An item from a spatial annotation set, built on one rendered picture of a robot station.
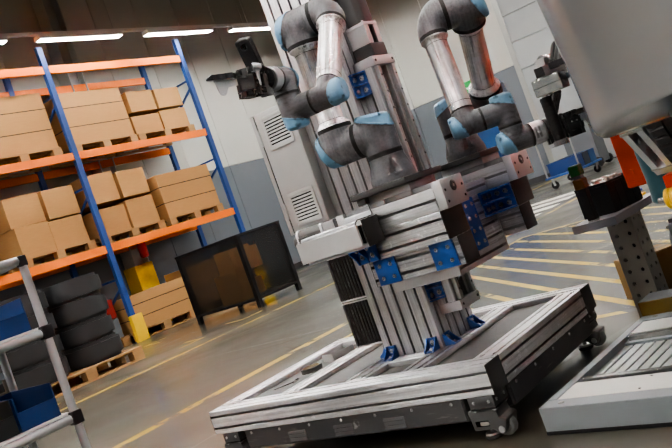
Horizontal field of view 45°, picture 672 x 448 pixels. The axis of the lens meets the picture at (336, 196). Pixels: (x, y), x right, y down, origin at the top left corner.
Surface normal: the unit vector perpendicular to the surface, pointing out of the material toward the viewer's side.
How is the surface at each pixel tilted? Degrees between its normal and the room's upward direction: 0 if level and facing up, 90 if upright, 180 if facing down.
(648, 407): 90
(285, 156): 90
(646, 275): 90
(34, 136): 90
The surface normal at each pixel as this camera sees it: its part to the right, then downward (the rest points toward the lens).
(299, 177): -0.59, 0.19
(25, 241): 0.77, -0.29
